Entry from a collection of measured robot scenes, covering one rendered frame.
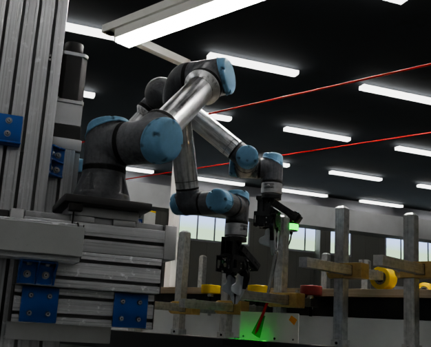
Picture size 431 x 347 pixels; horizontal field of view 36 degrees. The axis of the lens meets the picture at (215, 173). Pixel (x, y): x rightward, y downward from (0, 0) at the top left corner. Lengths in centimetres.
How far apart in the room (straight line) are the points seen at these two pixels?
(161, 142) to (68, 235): 33
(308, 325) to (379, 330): 29
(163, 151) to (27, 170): 42
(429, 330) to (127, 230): 111
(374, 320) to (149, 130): 116
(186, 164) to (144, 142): 45
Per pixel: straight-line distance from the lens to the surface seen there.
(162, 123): 171
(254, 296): 224
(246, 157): 225
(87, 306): 176
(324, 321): 257
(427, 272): 214
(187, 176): 214
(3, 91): 197
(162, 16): 372
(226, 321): 258
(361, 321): 249
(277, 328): 241
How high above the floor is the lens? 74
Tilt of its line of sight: 13 degrees up
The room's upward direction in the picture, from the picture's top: 3 degrees clockwise
